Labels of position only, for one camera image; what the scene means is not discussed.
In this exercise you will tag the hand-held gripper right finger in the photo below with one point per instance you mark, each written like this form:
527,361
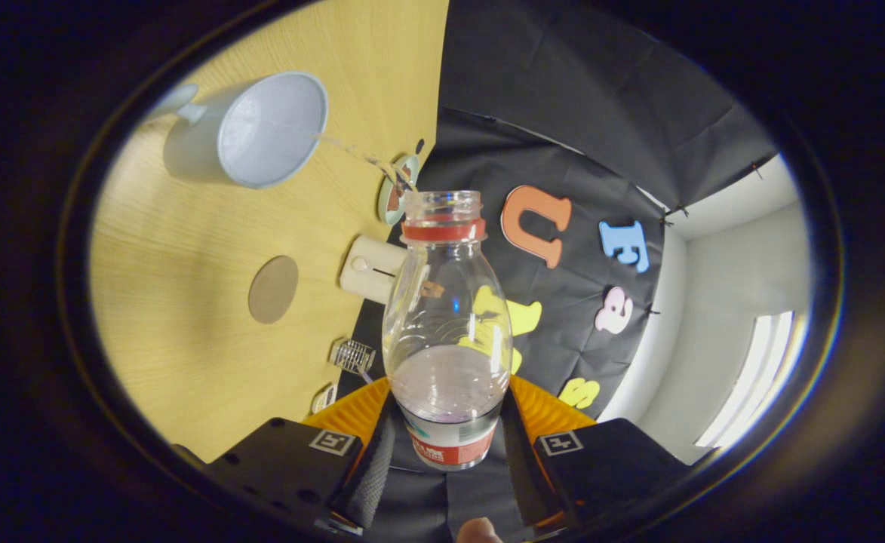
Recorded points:
525,467

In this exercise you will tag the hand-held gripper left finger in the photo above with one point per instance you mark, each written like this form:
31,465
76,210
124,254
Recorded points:
370,475

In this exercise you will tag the clear plastic juice bottle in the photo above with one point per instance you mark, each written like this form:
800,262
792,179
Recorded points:
448,385

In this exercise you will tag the round brown coaster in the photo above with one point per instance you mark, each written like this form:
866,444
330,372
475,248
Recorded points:
274,289

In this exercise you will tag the white cup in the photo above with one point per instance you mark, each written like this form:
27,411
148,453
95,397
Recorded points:
261,136

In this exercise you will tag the white divided condiment dish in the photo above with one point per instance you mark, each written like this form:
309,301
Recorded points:
324,398

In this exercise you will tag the brown bread slice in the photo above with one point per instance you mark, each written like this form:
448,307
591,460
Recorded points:
432,289

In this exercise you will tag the white toaster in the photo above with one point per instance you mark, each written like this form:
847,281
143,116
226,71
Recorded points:
367,271

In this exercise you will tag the large ceiling light panel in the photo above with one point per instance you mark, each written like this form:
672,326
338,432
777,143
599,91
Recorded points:
755,377

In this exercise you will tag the pale green plate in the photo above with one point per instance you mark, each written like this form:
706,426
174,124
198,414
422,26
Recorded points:
386,211

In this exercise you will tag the reddish brown meat slice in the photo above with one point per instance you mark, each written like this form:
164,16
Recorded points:
394,197

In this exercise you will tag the wooden table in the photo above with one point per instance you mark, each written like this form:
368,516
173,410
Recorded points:
185,264

